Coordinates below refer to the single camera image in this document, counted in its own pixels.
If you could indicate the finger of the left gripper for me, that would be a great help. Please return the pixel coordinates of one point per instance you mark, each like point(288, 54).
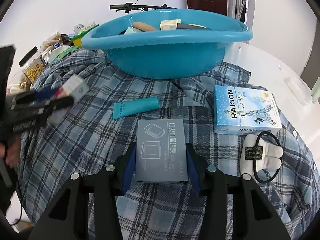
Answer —
point(32, 95)
point(46, 108)

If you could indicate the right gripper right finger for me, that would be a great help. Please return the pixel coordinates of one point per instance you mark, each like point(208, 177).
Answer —
point(254, 217)

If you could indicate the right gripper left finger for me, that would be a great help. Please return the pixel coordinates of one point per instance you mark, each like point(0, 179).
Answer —
point(66, 216)

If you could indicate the red white cigarette box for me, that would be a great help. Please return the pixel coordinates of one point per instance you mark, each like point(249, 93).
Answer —
point(77, 88)

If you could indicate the teal cosmetic tube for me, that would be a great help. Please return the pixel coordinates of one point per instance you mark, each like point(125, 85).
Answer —
point(126, 108)

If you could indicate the light blue Raison box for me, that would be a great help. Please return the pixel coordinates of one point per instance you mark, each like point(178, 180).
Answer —
point(245, 111)

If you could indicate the grey lighter case box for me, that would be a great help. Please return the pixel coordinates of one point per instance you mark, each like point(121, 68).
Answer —
point(161, 154)

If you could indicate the person's left hand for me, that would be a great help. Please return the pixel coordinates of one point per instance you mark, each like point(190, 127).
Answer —
point(12, 154)

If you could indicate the snack jar black lid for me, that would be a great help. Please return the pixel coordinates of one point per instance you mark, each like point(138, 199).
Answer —
point(33, 64)

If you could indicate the yellow green bin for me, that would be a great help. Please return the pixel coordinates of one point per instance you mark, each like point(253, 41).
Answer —
point(77, 38)

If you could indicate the blue plaid shirt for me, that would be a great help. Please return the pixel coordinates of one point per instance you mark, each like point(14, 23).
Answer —
point(88, 139)

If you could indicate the clear plastic container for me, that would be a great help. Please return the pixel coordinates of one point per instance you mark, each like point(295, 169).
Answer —
point(299, 89)

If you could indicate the black bicycle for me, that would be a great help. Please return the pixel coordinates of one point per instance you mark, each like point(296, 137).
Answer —
point(128, 7)

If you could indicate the green lotion pump bottle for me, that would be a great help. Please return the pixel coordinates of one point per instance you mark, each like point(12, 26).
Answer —
point(315, 92)

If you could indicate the blue plastic basin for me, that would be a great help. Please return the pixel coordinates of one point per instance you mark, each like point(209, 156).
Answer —
point(167, 54)

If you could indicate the grey refrigerator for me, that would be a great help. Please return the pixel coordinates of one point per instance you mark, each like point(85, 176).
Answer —
point(311, 72)

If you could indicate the cream square box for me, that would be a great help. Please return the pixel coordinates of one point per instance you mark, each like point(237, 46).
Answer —
point(169, 24)

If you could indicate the black box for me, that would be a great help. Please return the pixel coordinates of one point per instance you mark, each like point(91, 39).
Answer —
point(190, 27)

